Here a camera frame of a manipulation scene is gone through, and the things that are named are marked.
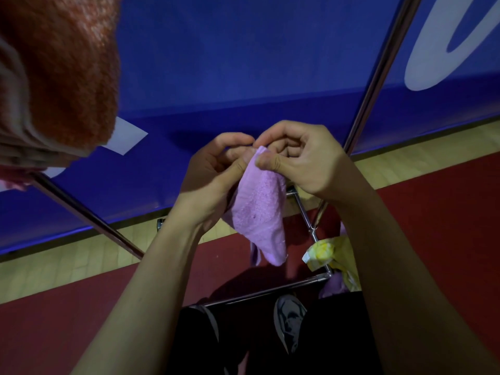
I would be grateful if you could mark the person's black trousers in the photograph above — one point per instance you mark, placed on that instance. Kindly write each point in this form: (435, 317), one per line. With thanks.
(336, 335)

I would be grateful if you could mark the person's right grey shoe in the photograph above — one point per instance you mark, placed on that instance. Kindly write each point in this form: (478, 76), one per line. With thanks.
(289, 320)

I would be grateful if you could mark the purple towel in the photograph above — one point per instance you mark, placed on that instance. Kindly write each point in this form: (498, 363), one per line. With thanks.
(332, 287)
(261, 206)

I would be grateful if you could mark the person's left hand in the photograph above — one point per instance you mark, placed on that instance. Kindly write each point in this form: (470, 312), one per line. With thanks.
(207, 187)

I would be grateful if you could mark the person's grey shoe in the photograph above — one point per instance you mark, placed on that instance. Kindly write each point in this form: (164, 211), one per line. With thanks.
(289, 320)
(209, 320)

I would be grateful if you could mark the metal drying rack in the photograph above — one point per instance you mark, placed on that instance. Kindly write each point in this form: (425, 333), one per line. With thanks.
(375, 85)

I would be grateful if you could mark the blue banner with white print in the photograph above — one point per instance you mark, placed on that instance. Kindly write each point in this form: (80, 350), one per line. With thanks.
(242, 54)

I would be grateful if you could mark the person's right forearm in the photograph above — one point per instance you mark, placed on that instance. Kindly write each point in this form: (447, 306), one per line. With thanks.
(422, 296)

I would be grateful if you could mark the pink towel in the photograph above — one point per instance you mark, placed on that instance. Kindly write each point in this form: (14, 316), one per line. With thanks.
(15, 177)

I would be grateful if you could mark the yellow white cloth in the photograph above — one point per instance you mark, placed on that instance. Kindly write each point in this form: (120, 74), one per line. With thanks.
(332, 255)

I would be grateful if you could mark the person's right hand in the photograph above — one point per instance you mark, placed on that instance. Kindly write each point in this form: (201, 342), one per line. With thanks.
(312, 160)

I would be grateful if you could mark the person's left grey shoe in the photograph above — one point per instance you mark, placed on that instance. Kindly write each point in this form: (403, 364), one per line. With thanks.
(209, 320)

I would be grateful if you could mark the person's left forearm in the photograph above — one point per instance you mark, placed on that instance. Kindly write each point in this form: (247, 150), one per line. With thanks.
(140, 308)

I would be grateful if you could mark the orange patterned towel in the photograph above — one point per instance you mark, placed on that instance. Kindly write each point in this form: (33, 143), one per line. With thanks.
(70, 74)

